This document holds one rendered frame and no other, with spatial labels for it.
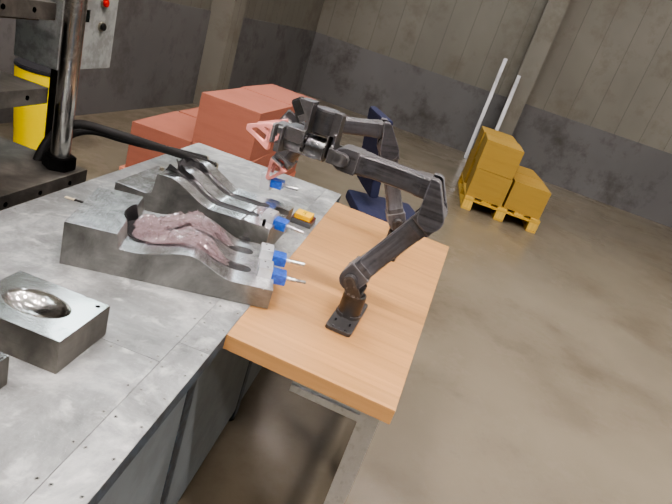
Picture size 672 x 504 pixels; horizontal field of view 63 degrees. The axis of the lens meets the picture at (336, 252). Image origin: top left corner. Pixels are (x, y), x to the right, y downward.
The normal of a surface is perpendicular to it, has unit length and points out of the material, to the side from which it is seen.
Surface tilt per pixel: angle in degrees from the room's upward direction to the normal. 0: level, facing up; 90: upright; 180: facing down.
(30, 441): 0
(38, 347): 90
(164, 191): 90
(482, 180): 90
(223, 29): 90
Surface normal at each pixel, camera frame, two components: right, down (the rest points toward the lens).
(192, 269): 0.08, 0.42
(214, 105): -0.24, 0.32
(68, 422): 0.29, -0.88
